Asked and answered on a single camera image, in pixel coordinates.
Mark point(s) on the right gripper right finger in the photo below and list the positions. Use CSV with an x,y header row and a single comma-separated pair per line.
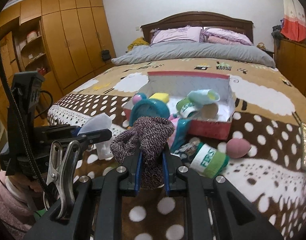
x,y
165,174

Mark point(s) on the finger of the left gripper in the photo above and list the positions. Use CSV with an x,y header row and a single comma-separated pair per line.
x,y
74,130

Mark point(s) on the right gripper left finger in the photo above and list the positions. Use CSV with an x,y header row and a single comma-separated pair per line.
x,y
138,173

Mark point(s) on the white waffle cloth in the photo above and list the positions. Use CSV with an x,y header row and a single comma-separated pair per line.
x,y
96,123

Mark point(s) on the dark patterned pouch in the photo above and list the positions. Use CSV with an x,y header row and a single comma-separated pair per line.
x,y
188,151

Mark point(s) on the green white sock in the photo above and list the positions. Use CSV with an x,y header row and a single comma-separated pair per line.
x,y
209,161
187,108

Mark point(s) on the purple knit sock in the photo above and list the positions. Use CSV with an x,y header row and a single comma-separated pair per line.
x,y
150,134

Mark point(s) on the pink makeup sponge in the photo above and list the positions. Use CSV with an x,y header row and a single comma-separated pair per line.
x,y
237,148

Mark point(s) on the beige makeup sponge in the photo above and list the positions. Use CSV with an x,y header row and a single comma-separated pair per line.
x,y
209,111

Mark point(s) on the yellow sponge block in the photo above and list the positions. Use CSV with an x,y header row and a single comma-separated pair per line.
x,y
164,97

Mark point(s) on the light blue sock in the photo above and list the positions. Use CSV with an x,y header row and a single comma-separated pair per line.
x,y
204,96

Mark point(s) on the person's left hand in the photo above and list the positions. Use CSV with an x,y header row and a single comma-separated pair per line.
x,y
20,181

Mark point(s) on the metal spring clip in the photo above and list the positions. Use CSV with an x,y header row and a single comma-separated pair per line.
x,y
62,164

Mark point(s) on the pink striped teal toy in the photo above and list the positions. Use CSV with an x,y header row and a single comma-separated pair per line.
x,y
181,128

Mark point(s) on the teal alarm clock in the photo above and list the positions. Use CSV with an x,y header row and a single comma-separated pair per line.
x,y
147,107

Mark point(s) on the black bag on wardrobe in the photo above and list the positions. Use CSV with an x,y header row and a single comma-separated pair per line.
x,y
105,55

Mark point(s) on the wooden wardrobe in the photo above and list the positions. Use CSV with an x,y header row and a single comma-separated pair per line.
x,y
61,39

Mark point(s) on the pink cardboard shoe box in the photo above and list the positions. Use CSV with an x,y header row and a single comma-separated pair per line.
x,y
179,84

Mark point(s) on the yellow knitted cloth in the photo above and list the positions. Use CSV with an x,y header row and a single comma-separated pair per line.
x,y
137,42

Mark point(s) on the left lilac pillow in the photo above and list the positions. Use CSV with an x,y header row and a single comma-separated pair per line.
x,y
187,33

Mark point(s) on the lilac pillow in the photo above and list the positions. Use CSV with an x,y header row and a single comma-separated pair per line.
x,y
187,33
224,36

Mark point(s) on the grey duvet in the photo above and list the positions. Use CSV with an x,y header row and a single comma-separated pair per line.
x,y
191,50

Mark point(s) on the right lilac pillow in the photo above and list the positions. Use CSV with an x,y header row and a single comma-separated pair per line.
x,y
224,36

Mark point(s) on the dark wooden headboard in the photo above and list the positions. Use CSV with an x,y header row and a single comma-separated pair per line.
x,y
202,19

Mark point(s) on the wooden dresser cabinet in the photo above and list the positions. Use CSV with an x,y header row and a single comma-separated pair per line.
x,y
290,58

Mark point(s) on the dark clothes pile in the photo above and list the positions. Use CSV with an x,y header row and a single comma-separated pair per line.
x,y
277,35

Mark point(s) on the white red curtain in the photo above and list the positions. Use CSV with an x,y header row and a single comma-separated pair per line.
x,y
294,21

